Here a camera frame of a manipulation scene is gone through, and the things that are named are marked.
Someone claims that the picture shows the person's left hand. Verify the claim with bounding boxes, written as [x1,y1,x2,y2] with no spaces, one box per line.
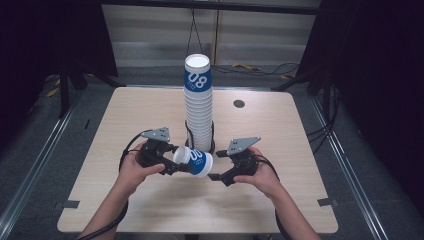
[116,142,166,198]

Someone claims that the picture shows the black overhead beam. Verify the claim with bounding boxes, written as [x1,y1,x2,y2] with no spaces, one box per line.
[99,0,322,16]

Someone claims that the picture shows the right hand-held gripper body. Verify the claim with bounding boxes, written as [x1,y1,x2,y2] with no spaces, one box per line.
[226,136,262,178]

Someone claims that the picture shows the metal floor rail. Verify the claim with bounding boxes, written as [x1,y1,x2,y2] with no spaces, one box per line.
[0,94,83,234]
[309,94,391,240]

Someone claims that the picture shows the black floor cables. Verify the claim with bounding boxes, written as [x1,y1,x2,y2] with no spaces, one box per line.
[212,61,301,78]

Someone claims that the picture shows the yellow floor strip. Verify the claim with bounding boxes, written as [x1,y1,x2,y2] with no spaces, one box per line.
[232,62,262,72]

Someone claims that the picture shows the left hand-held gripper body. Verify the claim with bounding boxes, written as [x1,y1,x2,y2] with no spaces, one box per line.
[136,126,175,169]

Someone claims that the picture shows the black cup holder round base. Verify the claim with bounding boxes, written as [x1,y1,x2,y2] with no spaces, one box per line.
[184,119,216,156]

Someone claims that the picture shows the person's right hand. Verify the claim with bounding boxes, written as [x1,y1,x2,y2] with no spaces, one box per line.
[232,147,281,200]

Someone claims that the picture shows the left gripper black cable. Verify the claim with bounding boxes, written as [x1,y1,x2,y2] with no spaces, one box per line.
[76,129,153,240]

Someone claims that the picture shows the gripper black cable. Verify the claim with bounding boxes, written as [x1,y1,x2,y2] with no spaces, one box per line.
[255,154,294,240]
[76,129,153,240]

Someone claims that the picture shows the blue white printed paper cup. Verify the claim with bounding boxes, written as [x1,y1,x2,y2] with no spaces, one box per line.
[172,145,214,179]

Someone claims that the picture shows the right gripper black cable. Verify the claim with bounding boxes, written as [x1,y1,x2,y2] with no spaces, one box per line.
[255,154,294,240]

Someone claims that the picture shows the grey tape piece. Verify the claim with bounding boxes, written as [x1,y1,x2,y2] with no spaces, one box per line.
[61,199,81,210]
[316,197,339,208]

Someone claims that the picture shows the hanging black cable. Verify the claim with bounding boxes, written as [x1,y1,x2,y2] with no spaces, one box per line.
[187,8,203,56]

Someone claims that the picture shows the black curtain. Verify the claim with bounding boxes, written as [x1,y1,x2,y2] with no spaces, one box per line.
[0,0,119,148]
[294,0,424,214]

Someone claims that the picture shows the stack of white paper cups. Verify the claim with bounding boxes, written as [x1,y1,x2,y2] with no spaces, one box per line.
[183,53,214,153]

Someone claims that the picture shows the black metal stand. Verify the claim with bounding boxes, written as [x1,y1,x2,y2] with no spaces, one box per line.
[270,64,336,128]
[57,58,127,120]

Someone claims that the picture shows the black cable bundle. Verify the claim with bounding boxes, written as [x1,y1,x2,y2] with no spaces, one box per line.
[305,86,342,156]

